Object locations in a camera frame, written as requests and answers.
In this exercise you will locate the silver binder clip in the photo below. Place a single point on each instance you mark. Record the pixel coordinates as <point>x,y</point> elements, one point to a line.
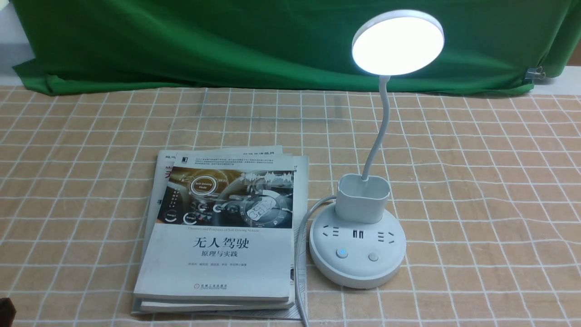
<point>533,75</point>

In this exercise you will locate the green backdrop cloth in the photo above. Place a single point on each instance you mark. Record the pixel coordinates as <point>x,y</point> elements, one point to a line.
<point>97,46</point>

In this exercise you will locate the white desk lamp with socket base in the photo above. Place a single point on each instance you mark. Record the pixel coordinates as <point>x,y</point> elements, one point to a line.
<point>355,241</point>

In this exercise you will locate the dark object at left edge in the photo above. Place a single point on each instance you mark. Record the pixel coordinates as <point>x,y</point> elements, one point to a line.
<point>7,312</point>

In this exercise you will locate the bottom white book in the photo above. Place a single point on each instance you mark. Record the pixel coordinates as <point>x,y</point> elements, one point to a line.
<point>299,209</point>

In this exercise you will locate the checkered orange tablecloth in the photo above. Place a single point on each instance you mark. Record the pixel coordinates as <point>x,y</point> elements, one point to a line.
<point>487,191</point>

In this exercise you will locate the top self-driving textbook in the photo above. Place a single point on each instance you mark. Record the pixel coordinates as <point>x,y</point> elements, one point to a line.
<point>224,230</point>

